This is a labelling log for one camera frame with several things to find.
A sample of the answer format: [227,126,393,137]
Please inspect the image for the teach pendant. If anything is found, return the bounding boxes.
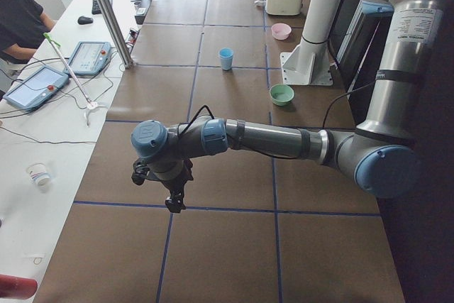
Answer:
[68,41,111,77]
[3,66,69,111]

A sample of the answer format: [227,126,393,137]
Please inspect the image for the white paper cup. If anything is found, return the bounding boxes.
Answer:
[26,163,50,186]

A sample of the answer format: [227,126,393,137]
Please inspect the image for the cream toaster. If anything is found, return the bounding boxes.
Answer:
[265,0,302,16]

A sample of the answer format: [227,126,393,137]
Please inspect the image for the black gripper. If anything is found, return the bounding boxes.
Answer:
[162,160,194,213]

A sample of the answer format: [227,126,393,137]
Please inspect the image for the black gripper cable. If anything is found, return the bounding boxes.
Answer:
[179,104,216,137]

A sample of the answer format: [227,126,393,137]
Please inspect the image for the black computer mouse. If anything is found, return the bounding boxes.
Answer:
[77,16,94,26]

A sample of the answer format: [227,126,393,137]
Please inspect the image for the red cylinder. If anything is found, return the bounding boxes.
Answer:
[1,275,38,299]

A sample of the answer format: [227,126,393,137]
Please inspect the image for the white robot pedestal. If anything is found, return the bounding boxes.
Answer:
[280,0,341,86]

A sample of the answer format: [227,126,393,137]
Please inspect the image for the aluminium frame post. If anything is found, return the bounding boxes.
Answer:
[97,0,133,69]

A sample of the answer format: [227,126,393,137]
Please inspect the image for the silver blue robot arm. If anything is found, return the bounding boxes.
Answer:
[131,0,453,213]

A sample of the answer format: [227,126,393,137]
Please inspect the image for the white grabber stick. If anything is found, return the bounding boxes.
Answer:
[43,33,108,126]

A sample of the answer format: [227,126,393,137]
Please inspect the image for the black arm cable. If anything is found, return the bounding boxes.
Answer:
[321,81,377,130]

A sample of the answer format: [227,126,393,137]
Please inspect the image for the light blue cup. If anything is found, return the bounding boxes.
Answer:
[221,60,232,71]
[218,48,234,63]

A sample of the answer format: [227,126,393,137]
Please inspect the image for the teach pendant near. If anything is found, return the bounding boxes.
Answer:
[3,66,69,111]

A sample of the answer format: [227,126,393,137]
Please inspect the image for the mint green bowl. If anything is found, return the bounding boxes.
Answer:
[269,84,294,106]

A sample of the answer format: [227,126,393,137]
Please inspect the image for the seated person in black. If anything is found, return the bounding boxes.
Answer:
[1,0,55,64]

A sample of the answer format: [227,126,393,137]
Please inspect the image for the pink bowl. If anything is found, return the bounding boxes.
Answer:
[271,23,292,40]

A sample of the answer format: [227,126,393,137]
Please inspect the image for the teach pendant far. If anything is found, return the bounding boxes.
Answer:
[68,41,111,77]

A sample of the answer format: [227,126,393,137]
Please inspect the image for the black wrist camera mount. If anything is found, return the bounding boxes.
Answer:
[131,159,150,186]

